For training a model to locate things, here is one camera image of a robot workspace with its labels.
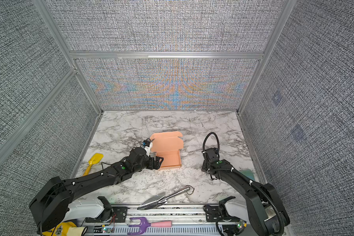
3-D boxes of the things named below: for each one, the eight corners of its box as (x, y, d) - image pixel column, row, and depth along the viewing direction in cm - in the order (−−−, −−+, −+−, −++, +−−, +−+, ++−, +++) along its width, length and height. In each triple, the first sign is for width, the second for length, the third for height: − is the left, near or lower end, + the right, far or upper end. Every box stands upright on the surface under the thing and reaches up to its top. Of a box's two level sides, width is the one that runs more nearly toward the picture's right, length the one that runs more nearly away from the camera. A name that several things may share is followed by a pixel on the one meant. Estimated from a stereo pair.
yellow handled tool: (80, 174, 89) (77, 172, 87) (98, 153, 98) (96, 151, 96) (86, 177, 88) (83, 175, 86) (104, 156, 97) (102, 154, 95)
